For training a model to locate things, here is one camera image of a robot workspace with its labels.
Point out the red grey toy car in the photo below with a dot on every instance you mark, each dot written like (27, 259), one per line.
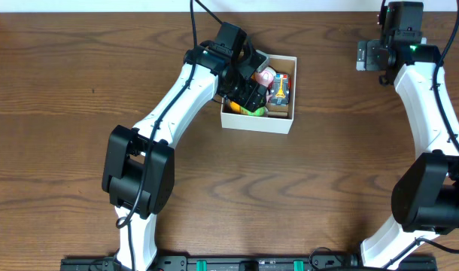
(280, 89)

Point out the orange rubber dinosaur toy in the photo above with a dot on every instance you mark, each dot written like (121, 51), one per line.
(235, 108)

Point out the wooden pig rattle drum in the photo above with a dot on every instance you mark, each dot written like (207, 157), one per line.
(277, 114)

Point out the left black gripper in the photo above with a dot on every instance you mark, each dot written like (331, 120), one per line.
(250, 95)

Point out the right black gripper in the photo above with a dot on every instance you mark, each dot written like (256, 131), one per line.
(369, 55)

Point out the white cardboard box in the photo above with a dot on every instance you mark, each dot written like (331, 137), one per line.
(229, 120)

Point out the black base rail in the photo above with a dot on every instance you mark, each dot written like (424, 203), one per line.
(320, 260)

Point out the green number ball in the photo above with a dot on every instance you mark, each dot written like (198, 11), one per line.
(257, 113)

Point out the white pink chicken toy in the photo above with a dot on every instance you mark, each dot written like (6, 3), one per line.
(266, 79)

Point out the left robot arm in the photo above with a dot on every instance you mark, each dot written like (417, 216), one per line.
(139, 171)

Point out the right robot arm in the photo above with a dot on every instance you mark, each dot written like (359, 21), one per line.
(425, 201)

